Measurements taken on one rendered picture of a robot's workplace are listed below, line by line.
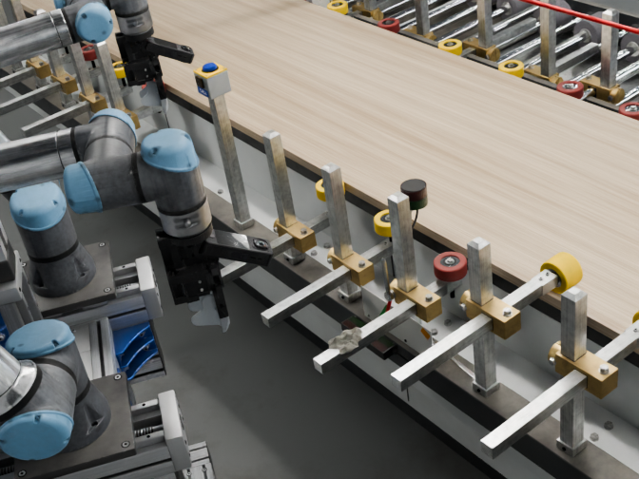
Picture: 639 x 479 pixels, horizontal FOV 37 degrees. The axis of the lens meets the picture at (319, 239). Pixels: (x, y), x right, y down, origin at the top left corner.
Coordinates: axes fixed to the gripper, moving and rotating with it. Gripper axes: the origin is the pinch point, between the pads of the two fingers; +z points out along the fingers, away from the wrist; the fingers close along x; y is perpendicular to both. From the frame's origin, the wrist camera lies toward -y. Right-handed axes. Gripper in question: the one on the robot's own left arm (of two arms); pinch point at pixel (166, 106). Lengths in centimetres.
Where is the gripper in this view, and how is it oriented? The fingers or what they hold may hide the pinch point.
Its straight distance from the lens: 231.4
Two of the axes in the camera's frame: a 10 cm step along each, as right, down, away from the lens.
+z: 1.4, 8.1, 5.7
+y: -9.6, 2.5, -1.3
